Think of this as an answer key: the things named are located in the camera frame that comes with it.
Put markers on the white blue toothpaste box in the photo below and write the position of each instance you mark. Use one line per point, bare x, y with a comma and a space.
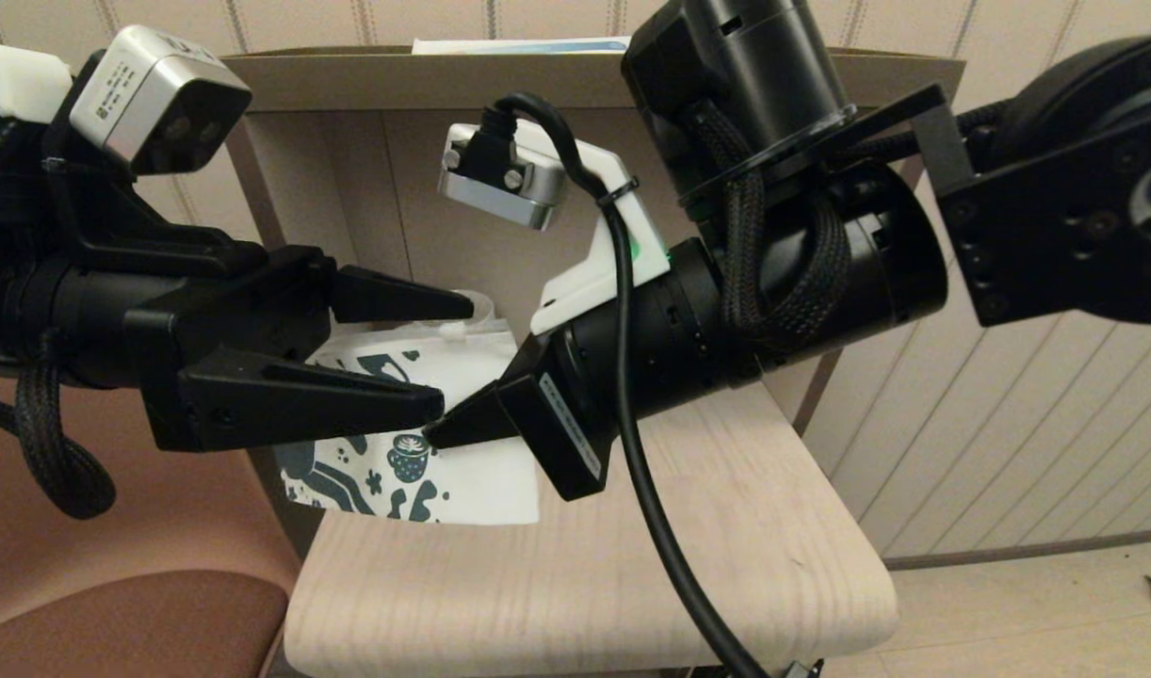
538, 44

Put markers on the brown wall baseboard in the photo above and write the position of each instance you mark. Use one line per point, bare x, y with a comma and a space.
1028, 549

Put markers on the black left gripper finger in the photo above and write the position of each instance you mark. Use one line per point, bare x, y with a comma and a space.
302, 400
387, 299

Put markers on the white horse-print zipper pouch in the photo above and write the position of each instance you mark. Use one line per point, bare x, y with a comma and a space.
481, 480

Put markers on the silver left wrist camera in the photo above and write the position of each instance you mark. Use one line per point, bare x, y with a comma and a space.
142, 94

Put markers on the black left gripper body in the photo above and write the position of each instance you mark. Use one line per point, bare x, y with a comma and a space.
246, 311

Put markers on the dark metal base part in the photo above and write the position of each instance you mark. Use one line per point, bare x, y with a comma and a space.
802, 670

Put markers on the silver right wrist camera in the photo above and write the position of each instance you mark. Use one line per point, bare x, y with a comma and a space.
528, 193

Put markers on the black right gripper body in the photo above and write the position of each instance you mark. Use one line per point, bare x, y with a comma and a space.
641, 348

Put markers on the white ribbed ceramic mug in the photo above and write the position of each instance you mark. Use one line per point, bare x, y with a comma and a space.
481, 303

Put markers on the white right camera bracket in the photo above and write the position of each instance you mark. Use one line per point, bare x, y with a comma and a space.
585, 273

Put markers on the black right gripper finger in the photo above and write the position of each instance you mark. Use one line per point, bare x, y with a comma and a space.
472, 410
477, 435

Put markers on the beige wooden shelf table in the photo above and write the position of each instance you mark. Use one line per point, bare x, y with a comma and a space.
632, 584

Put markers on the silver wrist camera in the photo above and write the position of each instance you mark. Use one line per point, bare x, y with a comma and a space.
528, 193
142, 94

